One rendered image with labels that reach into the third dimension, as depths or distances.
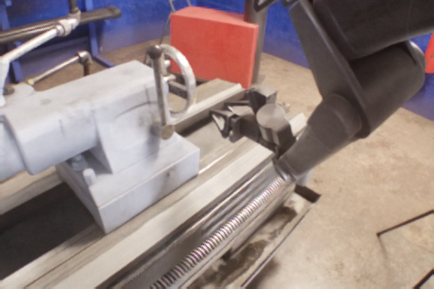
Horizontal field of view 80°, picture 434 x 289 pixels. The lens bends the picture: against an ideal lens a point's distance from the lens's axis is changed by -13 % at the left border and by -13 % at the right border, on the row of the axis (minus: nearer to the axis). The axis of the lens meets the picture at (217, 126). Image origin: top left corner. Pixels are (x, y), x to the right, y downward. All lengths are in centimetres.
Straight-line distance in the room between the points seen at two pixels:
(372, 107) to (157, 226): 64
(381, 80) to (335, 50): 5
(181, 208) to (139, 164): 17
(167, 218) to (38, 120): 40
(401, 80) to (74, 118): 58
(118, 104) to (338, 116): 54
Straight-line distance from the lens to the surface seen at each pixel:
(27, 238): 102
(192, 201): 84
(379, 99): 25
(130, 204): 78
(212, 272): 121
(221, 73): 292
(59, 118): 65
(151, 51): 61
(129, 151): 74
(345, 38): 22
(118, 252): 76
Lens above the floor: 148
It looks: 35 degrees down
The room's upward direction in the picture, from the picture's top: 4 degrees clockwise
